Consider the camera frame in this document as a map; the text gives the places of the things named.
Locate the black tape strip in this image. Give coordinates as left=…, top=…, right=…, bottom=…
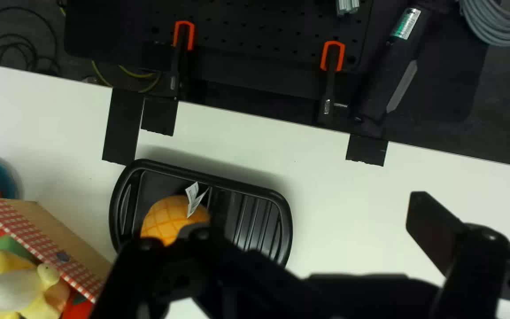
left=140, top=94, right=181, bottom=138
left=344, top=124, right=390, bottom=169
left=102, top=87, right=146, bottom=167

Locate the yellow banana plush toy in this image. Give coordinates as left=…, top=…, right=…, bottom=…
left=0, top=236, right=73, bottom=319

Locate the grey coiled cable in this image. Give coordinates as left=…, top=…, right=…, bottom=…
left=457, top=0, right=510, bottom=48

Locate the black coiled floor cable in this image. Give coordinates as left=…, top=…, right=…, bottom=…
left=0, top=4, right=64, bottom=75

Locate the red checkered cardboard box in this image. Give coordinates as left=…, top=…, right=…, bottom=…
left=0, top=197, right=116, bottom=319

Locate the orange handled clamp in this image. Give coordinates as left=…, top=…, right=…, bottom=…
left=167, top=20, right=199, bottom=96
left=318, top=39, right=351, bottom=128

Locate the yellow green cable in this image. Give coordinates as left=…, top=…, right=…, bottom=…
left=87, top=57, right=163, bottom=96

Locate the black perforated mount plate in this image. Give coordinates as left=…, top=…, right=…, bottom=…
left=64, top=0, right=489, bottom=128

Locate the orange pineapple plush toy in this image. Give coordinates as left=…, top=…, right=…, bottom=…
left=139, top=181, right=213, bottom=248

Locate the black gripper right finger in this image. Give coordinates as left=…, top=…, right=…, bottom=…
left=406, top=190, right=510, bottom=319

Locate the black screwdriver with green band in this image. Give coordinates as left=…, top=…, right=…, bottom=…
left=353, top=6, right=429, bottom=128

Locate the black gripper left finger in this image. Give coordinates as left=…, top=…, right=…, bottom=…
left=89, top=224, right=312, bottom=319

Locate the black ribbed plastic tray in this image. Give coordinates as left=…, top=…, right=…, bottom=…
left=109, top=158, right=296, bottom=270

